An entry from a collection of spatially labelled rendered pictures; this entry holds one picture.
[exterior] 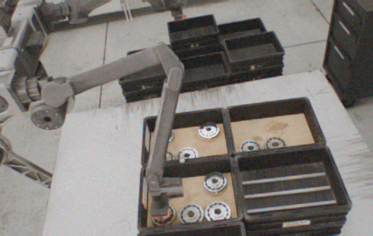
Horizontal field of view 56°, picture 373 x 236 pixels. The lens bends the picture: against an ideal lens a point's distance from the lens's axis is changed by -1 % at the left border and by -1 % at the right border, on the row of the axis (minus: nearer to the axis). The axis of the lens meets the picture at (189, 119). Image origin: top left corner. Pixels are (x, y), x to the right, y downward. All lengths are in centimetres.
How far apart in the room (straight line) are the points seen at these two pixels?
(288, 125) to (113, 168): 91
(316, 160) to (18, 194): 221
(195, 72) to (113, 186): 133
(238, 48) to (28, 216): 199
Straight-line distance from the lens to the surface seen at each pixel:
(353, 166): 182
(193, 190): 154
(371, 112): 311
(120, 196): 176
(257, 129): 173
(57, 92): 116
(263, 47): 282
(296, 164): 161
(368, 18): 253
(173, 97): 113
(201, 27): 312
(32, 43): 140
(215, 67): 283
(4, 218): 294
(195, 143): 169
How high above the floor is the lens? 213
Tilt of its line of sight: 46 degrees down
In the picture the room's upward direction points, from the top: 11 degrees counter-clockwise
